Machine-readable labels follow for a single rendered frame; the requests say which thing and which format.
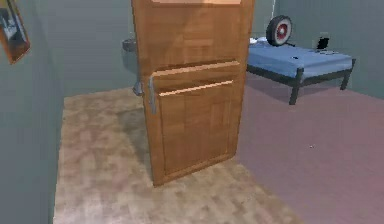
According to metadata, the brown wooden room door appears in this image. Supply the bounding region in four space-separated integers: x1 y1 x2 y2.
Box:
131 0 256 188

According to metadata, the black wheel with red hub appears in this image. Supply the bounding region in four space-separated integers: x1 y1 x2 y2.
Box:
265 14 294 47

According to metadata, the small black box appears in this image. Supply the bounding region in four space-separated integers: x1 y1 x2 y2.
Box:
316 36 330 50

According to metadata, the grey round wall fixture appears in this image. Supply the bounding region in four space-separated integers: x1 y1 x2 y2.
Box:
121 38 138 53

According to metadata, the blue bed with black frame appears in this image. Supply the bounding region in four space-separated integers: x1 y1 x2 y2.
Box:
246 39 357 106

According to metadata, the framed wall picture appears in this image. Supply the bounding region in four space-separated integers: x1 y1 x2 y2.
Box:
0 0 32 65

